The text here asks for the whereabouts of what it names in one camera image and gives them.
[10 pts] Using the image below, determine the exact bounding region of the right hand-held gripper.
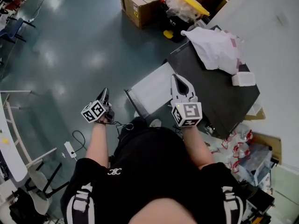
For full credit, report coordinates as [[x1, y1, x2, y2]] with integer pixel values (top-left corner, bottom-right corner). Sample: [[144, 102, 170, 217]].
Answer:
[[170, 74, 203, 127]]

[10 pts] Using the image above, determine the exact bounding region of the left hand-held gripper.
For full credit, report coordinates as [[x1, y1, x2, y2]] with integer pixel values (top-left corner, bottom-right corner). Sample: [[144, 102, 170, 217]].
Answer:
[[80, 87, 115, 124]]

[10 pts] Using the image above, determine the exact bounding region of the person's left forearm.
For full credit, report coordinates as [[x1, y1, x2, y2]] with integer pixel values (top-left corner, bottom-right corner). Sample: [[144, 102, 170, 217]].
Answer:
[[85, 119, 111, 168]]

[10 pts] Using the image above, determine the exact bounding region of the person's right forearm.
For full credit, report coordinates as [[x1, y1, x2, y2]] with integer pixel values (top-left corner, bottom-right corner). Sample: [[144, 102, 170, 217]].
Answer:
[[181, 124, 216, 172]]

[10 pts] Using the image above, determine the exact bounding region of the person's right white shoe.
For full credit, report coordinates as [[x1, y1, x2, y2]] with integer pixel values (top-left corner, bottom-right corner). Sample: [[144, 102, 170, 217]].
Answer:
[[149, 118, 163, 128]]

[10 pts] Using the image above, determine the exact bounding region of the white crumpled plastic bag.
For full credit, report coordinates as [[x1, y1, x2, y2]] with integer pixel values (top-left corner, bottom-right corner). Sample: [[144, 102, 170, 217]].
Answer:
[[180, 27, 246, 76]]

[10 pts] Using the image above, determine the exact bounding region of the black trash bin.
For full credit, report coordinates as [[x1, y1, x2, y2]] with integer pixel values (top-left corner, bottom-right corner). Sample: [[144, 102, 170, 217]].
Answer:
[[159, 0, 204, 43]]

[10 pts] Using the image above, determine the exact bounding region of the white rectangular box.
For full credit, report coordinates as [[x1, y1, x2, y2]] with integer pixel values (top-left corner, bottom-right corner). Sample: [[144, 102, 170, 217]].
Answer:
[[231, 71, 256, 87]]

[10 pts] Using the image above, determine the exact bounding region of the white power strip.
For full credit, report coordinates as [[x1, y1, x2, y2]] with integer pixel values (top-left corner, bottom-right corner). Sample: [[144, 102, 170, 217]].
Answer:
[[64, 141, 78, 159]]

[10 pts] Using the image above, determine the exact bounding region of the flat cardboard piece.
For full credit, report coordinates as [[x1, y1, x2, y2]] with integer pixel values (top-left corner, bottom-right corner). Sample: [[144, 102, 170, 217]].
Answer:
[[243, 106, 266, 121]]

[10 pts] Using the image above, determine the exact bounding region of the clear bin liner bag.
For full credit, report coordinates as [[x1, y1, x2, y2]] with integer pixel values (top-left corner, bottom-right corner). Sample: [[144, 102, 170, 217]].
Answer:
[[166, 0, 199, 23]]

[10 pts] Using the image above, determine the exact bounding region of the person's black shirt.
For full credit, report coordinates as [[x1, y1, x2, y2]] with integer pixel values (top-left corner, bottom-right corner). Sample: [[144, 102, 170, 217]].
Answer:
[[60, 117, 248, 224]]

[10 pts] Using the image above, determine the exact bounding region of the pile of red-trimmed clear bags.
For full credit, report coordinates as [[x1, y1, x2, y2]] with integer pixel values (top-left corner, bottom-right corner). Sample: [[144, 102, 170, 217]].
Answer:
[[209, 124, 273, 188]]

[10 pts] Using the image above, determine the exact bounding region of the yellow bin lid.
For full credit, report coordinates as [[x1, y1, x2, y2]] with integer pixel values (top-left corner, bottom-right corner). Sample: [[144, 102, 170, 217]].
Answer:
[[169, 0, 211, 17]]

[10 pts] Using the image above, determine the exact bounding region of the brown cardboard box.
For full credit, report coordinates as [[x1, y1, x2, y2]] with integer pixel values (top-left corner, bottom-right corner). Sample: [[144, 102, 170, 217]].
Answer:
[[118, 0, 167, 30]]

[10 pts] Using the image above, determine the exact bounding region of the wooden board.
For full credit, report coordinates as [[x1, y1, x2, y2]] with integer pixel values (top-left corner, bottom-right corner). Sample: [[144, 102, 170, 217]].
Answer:
[[253, 131, 283, 166]]

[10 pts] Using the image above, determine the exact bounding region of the white curved desk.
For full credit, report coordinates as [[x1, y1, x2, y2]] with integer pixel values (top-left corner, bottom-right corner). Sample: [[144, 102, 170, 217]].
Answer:
[[0, 94, 29, 183]]

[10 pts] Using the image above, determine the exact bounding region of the blue chair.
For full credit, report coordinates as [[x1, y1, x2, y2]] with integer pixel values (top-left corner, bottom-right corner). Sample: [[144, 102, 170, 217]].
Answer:
[[0, 17, 36, 44]]

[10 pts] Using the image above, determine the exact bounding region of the white chair with black legs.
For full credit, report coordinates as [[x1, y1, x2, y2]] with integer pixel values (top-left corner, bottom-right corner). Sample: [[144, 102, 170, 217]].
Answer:
[[24, 161, 70, 216]]

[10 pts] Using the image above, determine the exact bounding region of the person's chin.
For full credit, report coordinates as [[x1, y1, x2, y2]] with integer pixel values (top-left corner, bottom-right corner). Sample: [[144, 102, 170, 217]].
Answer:
[[128, 197, 199, 224]]

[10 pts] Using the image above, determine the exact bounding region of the black equipment box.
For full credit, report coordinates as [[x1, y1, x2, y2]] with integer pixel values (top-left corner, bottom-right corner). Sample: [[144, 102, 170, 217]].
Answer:
[[242, 185, 276, 220]]

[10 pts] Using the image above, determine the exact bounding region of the black bag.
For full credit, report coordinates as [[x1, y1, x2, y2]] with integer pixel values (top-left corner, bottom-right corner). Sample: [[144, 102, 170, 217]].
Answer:
[[8, 187, 49, 224]]

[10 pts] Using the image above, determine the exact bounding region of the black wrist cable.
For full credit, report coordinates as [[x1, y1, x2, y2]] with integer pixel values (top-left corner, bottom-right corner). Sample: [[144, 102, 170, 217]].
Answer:
[[99, 120, 135, 132]]

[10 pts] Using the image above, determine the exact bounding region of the black power cable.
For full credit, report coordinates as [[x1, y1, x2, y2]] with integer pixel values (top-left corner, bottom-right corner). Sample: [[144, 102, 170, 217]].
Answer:
[[71, 130, 88, 154]]

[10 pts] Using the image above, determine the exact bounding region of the white metal desk frame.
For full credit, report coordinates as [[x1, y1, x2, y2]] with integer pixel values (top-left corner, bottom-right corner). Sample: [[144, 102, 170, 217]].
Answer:
[[0, 90, 58, 170]]

